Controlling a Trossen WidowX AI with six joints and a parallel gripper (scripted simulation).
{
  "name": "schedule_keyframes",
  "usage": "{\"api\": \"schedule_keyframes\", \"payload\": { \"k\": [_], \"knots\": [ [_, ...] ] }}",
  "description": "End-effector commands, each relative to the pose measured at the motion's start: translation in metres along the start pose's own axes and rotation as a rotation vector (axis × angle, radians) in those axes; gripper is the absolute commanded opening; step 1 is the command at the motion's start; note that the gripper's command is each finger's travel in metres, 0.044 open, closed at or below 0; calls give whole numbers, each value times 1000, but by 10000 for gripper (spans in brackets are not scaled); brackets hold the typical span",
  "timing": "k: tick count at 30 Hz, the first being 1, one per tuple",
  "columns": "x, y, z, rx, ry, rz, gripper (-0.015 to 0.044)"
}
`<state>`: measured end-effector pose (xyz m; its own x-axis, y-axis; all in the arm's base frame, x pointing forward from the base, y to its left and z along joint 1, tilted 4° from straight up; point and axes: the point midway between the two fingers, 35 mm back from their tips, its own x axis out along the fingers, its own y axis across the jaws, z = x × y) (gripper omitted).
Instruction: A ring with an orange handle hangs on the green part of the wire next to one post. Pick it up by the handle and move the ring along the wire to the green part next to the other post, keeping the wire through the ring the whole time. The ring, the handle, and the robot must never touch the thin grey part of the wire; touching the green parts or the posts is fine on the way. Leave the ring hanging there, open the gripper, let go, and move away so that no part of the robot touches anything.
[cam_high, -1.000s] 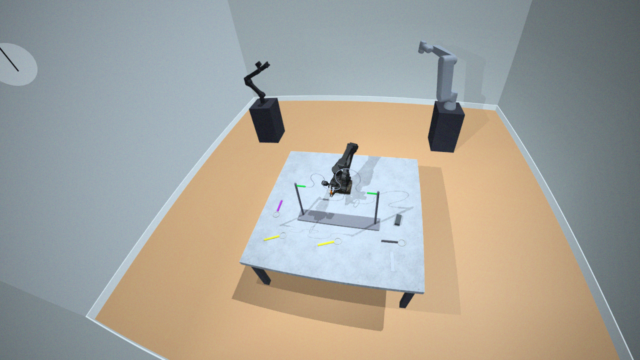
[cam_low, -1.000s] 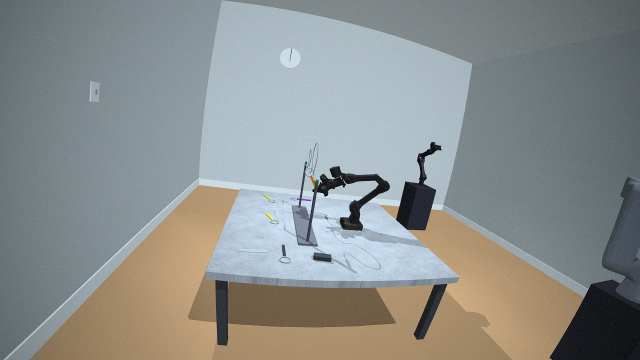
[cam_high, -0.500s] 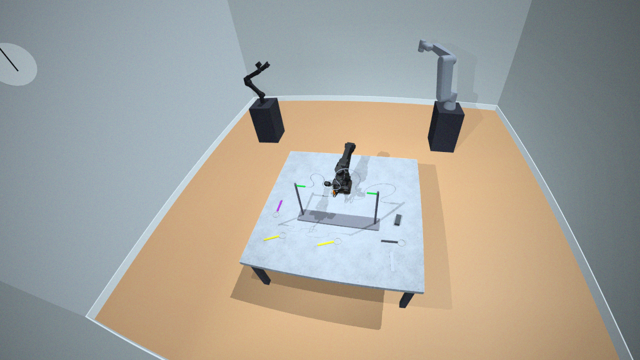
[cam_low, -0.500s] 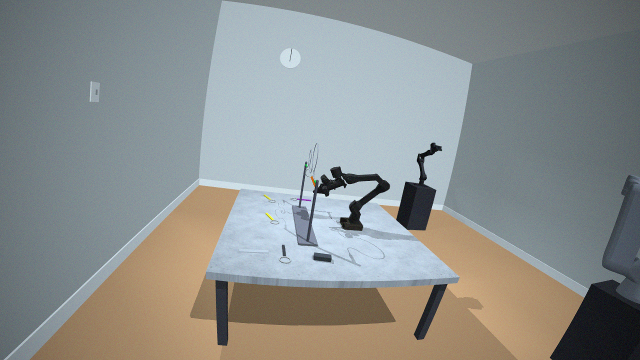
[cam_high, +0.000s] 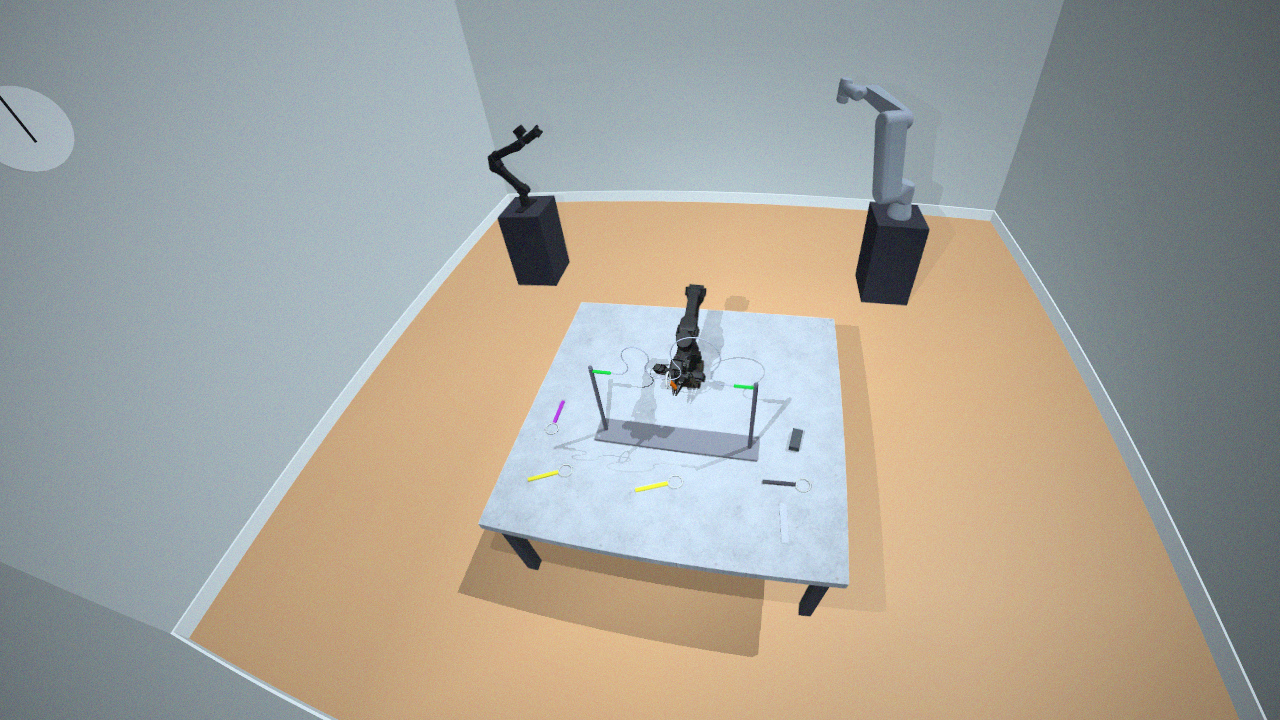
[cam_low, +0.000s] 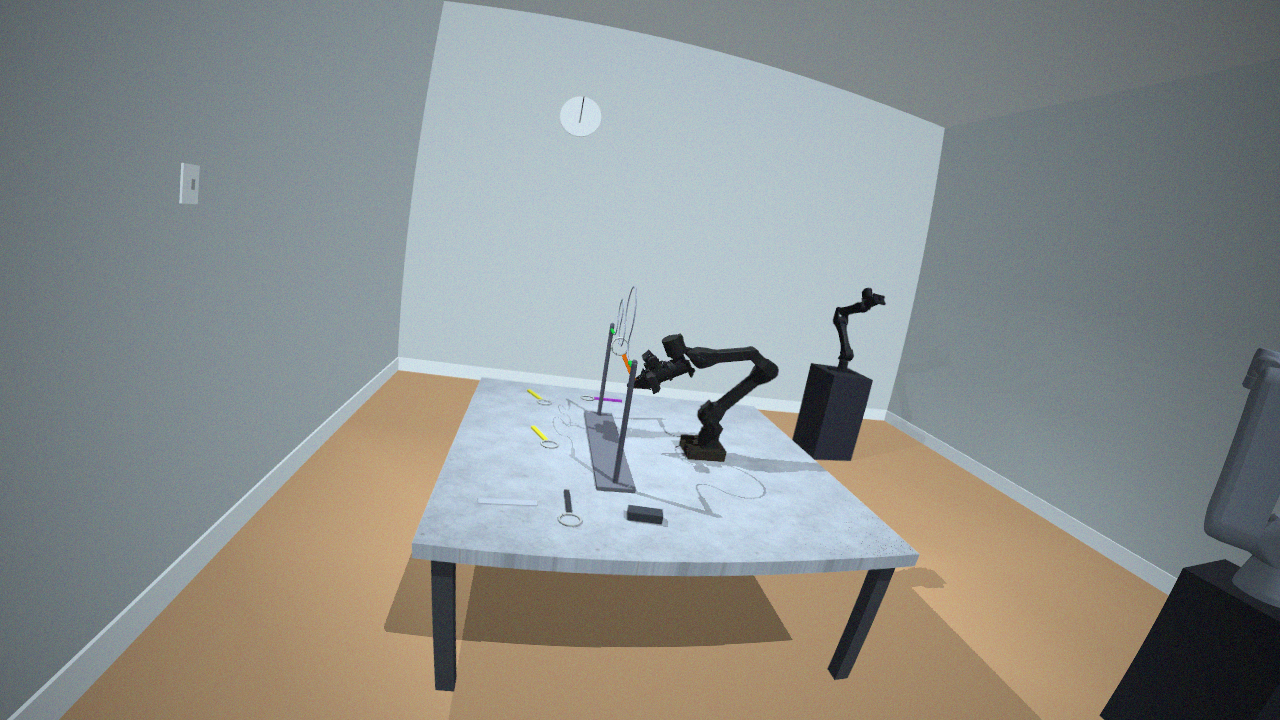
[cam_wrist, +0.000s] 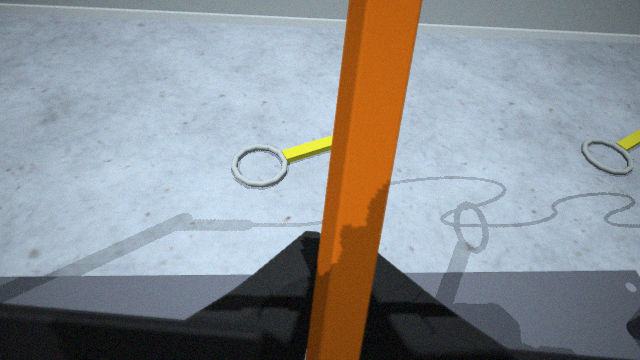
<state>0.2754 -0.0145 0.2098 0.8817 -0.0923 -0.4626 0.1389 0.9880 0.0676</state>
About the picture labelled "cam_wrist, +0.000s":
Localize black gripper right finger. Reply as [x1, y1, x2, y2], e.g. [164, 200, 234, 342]
[359, 253, 633, 360]

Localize orange long bar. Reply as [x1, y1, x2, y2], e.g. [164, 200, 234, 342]
[306, 0, 423, 360]

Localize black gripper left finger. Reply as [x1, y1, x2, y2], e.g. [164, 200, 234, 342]
[0, 231, 321, 360]

